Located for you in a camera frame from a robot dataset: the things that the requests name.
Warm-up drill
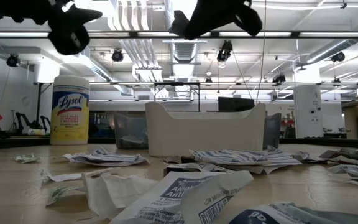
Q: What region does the black rig beam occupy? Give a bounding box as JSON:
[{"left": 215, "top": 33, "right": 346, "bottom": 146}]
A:
[{"left": 0, "top": 30, "right": 358, "bottom": 40}]

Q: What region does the white plastic bin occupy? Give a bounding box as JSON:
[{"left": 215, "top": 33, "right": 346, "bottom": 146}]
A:
[{"left": 144, "top": 101, "right": 267, "bottom": 157}]

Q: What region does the thin hanging cable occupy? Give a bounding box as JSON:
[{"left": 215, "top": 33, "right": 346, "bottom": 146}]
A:
[{"left": 255, "top": 0, "right": 269, "bottom": 103}]

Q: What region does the black background metal frame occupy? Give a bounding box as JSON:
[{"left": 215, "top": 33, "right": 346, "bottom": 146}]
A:
[{"left": 153, "top": 82, "right": 201, "bottom": 112}]

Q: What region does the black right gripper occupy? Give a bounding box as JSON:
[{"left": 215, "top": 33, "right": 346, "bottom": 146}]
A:
[{"left": 181, "top": 0, "right": 263, "bottom": 40}]

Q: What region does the green print white packet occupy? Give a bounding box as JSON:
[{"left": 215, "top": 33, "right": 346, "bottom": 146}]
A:
[
  {"left": 45, "top": 185, "right": 86, "bottom": 208},
  {"left": 11, "top": 153, "right": 40, "bottom": 164}
]

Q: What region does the white square column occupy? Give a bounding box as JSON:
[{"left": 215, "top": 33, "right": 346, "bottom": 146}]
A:
[{"left": 293, "top": 85, "right": 324, "bottom": 139}]

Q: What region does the black monitor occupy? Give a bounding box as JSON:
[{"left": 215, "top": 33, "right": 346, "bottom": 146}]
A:
[{"left": 218, "top": 96, "right": 256, "bottom": 113}]

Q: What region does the black hanging rig camera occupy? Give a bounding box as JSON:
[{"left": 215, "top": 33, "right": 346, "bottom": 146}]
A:
[{"left": 216, "top": 39, "right": 234, "bottom": 63}]

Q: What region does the grey translucent plastic bin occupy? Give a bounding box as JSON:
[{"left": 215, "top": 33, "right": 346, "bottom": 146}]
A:
[
  {"left": 262, "top": 112, "right": 282, "bottom": 149},
  {"left": 114, "top": 111, "right": 149, "bottom": 149}
]

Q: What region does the blue striped white packet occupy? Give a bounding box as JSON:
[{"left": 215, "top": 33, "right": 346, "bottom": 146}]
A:
[
  {"left": 188, "top": 148, "right": 303, "bottom": 175},
  {"left": 68, "top": 146, "right": 151, "bottom": 167}
]

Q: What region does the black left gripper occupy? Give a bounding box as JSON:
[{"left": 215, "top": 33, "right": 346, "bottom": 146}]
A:
[{"left": 0, "top": 0, "right": 104, "bottom": 56}]

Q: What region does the yellow Lysol wipes canister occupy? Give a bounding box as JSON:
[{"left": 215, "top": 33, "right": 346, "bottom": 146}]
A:
[{"left": 49, "top": 75, "right": 91, "bottom": 146}]

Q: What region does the black ceiling lamp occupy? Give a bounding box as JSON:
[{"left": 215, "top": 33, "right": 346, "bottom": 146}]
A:
[
  {"left": 331, "top": 51, "right": 346, "bottom": 63},
  {"left": 272, "top": 73, "right": 287, "bottom": 85},
  {"left": 111, "top": 48, "right": 124, "bottom": 63},
  {"left": 6, "top": 52, "right": 21, "bottom": 68}
]

